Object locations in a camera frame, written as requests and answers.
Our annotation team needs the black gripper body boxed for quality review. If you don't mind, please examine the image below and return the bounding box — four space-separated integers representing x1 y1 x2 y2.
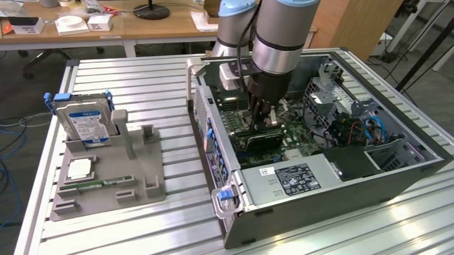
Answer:
247 72 292 106

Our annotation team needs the graphics card with metal bracket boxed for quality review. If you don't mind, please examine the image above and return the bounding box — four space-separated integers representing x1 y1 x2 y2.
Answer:
229 126 285 160

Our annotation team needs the CPU socket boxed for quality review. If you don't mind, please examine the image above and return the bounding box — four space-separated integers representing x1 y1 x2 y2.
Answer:
236 106 251 130

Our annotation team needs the metal socket cover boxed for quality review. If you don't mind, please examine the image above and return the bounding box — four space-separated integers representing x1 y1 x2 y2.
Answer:
279 98 295 119

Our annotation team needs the installed RAM stick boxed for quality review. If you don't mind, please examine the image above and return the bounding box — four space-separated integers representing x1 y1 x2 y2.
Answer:
229 124 287 138

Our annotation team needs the green motherboard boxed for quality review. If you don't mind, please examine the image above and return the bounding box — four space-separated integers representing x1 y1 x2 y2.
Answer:
211 87 321 170

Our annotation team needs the grey power supply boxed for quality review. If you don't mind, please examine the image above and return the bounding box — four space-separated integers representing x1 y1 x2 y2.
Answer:
236 154 343 207

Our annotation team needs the white paper stack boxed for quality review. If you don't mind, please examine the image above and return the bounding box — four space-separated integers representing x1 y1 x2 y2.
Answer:
189 10 219 33

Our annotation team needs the wooden cabinet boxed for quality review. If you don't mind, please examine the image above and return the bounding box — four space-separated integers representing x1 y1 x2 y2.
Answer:
303 0 404 63

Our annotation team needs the brown cardboard box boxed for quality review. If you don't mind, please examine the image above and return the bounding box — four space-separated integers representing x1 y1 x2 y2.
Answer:
201 0 223 19

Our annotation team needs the white box red dot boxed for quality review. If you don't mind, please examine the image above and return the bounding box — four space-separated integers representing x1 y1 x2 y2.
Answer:
368 31 395 58

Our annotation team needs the black floor block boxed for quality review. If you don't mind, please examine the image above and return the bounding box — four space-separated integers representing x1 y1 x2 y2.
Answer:
380 52 400 64

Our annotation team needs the grey metal drive cage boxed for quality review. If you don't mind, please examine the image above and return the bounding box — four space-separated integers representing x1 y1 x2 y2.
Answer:
363 138 428 171

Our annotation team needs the wooden desk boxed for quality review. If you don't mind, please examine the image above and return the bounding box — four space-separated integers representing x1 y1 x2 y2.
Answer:
0 0 319 58

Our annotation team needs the open black PC case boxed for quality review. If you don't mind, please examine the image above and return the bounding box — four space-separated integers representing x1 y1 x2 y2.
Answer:
185 47 454 250

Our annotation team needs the black lamp base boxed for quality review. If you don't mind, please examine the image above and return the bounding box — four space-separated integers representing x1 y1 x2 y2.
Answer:
132 0 172 21

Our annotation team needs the black tripod pole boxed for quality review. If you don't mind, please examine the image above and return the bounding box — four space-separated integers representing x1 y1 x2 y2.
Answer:
394 15 454 92

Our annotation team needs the grey parts rack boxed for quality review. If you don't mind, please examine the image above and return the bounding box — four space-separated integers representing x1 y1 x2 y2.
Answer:
48 109 167 223

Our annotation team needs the hard disk in blue carrier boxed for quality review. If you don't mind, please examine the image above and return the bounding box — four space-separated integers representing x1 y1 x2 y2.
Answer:
41 90 120 148

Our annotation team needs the green RAM stick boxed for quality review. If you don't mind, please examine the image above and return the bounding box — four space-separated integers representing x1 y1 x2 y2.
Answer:
58 176 133 191

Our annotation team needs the small white cardboard box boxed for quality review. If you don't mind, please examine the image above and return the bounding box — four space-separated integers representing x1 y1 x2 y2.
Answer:
86 14 115 32

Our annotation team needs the silver CPU chip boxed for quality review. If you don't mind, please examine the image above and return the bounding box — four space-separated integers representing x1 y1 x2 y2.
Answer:
66 160 94 180

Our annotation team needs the white box on desk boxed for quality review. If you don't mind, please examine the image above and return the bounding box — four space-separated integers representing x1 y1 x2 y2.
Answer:
54 15 89 37

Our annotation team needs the black office chair base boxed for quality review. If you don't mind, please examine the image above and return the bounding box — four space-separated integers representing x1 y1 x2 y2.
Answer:
17 48 73 80

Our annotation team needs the white box black lid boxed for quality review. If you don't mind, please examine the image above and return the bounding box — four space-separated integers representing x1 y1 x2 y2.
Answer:
6 16 45 35

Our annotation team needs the orange box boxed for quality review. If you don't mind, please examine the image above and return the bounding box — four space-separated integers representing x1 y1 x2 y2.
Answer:
0 18 13 38

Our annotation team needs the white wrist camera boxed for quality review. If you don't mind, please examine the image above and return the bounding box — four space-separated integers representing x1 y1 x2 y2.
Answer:
219 63 248 91

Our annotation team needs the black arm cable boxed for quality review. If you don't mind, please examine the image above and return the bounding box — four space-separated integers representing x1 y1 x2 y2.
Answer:
235 0 264 107

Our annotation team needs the black wire bundle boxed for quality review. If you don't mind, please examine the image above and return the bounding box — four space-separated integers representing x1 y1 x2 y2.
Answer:
324 118 364 148

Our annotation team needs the blue wire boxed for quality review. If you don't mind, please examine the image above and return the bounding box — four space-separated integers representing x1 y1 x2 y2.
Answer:
362 116 388 146

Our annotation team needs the white table frame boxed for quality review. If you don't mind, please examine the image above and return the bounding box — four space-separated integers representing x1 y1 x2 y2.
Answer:
384 0 454 72

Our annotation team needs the grey floor cable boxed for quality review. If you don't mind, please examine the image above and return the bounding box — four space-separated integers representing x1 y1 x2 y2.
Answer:
0 111 54 129

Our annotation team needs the blue floor cable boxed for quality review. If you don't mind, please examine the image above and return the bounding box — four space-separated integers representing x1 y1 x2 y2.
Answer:
0 127 28 228

